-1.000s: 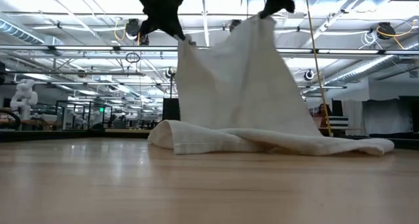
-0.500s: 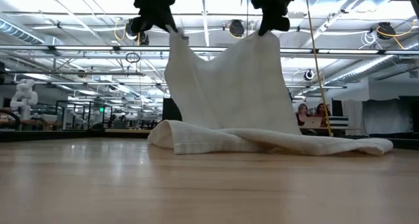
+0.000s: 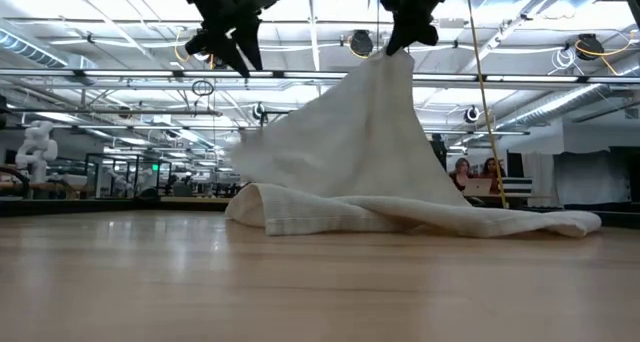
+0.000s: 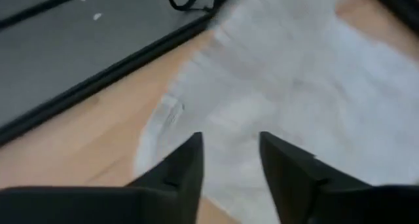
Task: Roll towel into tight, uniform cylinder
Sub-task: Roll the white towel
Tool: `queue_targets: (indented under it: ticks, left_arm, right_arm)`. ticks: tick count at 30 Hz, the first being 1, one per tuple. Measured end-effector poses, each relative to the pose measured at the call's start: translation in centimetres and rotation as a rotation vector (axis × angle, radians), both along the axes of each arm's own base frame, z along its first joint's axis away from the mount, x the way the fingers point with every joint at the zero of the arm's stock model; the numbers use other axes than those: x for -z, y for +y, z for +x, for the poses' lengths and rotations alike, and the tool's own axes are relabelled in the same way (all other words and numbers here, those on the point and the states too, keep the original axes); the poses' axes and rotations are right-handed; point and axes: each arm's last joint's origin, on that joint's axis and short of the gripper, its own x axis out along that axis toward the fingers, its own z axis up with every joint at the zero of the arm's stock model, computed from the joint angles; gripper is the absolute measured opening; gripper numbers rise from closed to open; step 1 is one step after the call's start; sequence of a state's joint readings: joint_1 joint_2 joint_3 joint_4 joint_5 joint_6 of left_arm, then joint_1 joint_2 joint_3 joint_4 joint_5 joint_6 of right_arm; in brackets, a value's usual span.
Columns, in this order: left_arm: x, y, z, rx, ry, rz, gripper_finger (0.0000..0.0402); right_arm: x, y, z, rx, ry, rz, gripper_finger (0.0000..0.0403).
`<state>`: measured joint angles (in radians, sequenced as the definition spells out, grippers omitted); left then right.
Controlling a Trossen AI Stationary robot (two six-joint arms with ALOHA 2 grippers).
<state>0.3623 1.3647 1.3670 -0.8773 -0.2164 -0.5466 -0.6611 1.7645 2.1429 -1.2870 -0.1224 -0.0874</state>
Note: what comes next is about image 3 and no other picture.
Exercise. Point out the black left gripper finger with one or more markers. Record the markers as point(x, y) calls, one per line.
point(254, 42)
point(235, 52)

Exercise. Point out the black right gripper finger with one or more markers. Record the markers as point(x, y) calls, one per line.
point(427, 29)
point(400, 32)

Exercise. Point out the white beige plaid towel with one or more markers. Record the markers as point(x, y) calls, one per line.
point(360, 147)

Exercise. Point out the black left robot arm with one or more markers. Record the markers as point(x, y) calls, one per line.
point(2, 112)

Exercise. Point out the long ceiling light strip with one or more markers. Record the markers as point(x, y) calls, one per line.
point(125, 73)

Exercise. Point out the black monitor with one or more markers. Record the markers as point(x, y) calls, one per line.
point(441, 154)

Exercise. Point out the person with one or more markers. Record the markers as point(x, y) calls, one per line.
point(460, 171)
point(494, 169)

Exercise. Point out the light wooden desk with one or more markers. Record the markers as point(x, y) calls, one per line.
point(195, 200)

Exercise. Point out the black board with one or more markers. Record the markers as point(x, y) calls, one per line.
point(514, 164)

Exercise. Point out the open silver laptop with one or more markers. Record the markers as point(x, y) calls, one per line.
point(477, 187)

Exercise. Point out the blue white striped box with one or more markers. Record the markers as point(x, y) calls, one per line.
point(517, 185)

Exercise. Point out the narrow white curtain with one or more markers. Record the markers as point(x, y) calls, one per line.
point(537, 177)

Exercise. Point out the wide white hung cloth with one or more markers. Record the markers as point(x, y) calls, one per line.
point(590, 177)

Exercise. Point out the white humanoid robot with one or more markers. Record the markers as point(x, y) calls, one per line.
point(35, 152)

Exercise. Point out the silver ventilation duct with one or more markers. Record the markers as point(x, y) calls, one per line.
point(550, 104)
point(25, 44)

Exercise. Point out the black framed glass enclosure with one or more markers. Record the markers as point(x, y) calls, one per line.
point(112, 177)

